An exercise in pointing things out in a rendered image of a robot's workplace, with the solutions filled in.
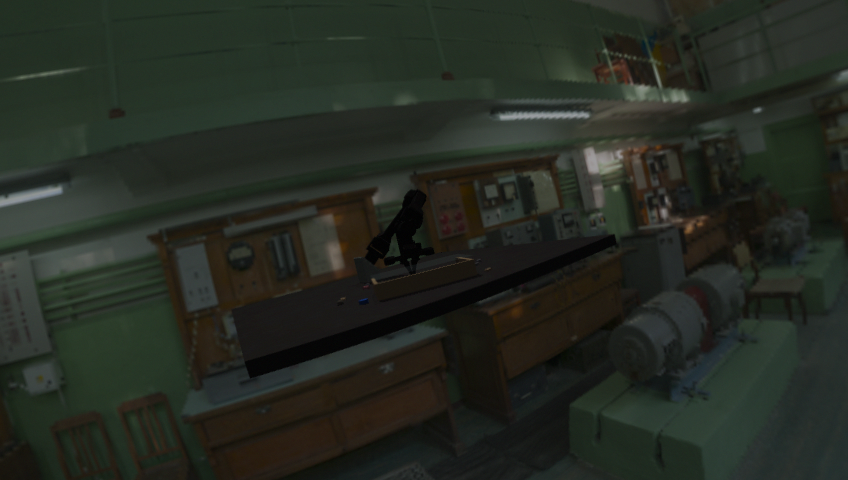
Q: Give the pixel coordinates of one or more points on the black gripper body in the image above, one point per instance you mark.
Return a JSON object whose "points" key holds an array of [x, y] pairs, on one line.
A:
{"points": [[405, 241]]}

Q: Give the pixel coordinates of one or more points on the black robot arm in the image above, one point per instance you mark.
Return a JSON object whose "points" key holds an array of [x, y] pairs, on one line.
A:
{"points": [[404, 225]]}

